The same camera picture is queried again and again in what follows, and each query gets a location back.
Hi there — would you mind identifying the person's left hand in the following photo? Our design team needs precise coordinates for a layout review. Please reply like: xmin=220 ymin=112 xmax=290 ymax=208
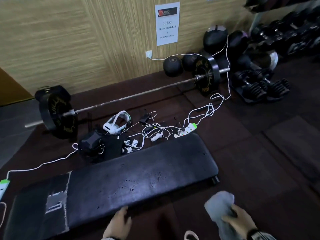
xmin=102 ymin=207 xmax=132 ymax=240

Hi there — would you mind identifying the person's right hand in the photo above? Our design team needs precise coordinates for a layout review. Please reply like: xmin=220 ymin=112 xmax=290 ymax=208
xmin=221 ymin=205 xmax=258 ymax=239

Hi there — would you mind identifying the grey cleaning cloth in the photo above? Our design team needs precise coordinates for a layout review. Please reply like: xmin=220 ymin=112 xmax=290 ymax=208
xmin=204 ymin=191 xmax=242 ymax=240

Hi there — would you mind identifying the black bench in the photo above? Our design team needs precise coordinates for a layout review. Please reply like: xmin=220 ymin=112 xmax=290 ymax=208
xmin=4 ymin=132 xmax=220 ymax=240

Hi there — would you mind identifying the person's right forearm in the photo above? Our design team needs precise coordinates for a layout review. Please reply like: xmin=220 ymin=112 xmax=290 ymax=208
xmin=255 ymin=232 xmax=278 ymax=240

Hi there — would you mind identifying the right marker wristband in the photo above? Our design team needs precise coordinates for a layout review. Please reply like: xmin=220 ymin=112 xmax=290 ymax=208
xmin=246 ymin=228 xmax=262 ymax=240

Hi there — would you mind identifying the cream foam slipper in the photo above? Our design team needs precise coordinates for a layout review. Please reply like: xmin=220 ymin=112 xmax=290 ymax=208
xmin=184 ymin=230 xmax=200 ymax=240

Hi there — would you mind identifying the white headset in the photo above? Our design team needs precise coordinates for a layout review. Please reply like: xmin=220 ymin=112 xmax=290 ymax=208
xmin=103 ymin=110 xmax=132 ymax=135

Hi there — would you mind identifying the white power strip green end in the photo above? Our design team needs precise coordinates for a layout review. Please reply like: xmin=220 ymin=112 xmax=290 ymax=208
xmin=174 ymin=123 xmax=197 ymax=138
xmin=0 ymin=179 xmax=11 ymax=201

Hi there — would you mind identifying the black yellow print weight plate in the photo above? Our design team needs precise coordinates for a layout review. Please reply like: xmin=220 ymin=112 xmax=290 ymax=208
xmin=39 ymin=93 xmax=78 ymax=140
xmin=194 ymin=56 xmax=221 ymax=97

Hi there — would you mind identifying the black adjustable dumbbell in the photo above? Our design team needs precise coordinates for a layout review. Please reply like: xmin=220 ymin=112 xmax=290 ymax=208
xmin=232 ymin=71 xmax=268 ymax=102
xmin=260 ymin=70 xmax=291 ymax=98

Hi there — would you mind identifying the steel barbell bar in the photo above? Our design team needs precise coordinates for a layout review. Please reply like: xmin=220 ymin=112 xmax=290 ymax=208
xmin=25 ymin=68 xmax=230 ymax=128

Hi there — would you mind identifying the black ball white patch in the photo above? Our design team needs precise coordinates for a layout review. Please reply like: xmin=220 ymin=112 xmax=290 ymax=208
xmin=250 ymin=50 xmax=278 ymax=71

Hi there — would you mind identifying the small black medicine ball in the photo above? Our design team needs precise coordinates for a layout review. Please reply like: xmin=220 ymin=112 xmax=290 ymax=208
xmin=182 ymin=52 xmax=200 ymax=72
xmin=163 ymin=57 xmax=183 ymax=78

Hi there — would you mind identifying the orange wooden door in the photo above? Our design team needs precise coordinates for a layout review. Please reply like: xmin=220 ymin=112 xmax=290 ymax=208
xmin=0 ymin=67 xmax=34 ymax=107

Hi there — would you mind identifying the black ball purple patch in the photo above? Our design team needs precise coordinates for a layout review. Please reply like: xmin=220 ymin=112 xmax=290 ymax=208
xmin=227 ymin=30 xmax=249 ymax=55

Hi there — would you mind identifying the black ball grey patch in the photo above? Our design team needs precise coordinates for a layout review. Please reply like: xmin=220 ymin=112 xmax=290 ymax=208
xmin=203 ymin=25 xmax=228 ymax=54

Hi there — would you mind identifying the rack of black dumbbells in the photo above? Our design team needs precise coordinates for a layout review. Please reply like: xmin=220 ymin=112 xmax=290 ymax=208
xmin=245 ymin=0 xmax=320 ymax=58

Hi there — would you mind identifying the large white paper notice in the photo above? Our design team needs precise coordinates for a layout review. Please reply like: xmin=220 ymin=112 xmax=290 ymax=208
xmin=155 ymin=2 xmax=180 ymax=47

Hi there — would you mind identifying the black head-mount device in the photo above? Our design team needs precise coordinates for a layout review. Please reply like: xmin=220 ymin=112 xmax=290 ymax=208
xmin=78 ymin=131 xmax=125 ymax=163

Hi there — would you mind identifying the long white cable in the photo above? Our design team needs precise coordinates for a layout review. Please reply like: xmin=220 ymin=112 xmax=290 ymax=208
xmin=5 ymin=143 xmax=79 ymax=179

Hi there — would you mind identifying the tangle of white cables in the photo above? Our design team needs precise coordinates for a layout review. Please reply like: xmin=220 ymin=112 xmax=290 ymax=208
xmin=122 ymin=111 xmax=175 ymax=154

